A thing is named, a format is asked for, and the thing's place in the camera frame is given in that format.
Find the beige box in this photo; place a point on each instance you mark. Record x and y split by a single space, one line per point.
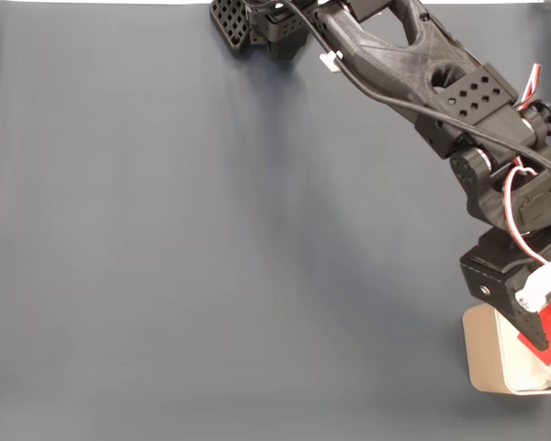
482 353

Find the white crumpled cloth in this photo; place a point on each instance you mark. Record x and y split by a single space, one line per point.
548 374

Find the blue-grey table mat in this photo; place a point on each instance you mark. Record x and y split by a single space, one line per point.
165 229

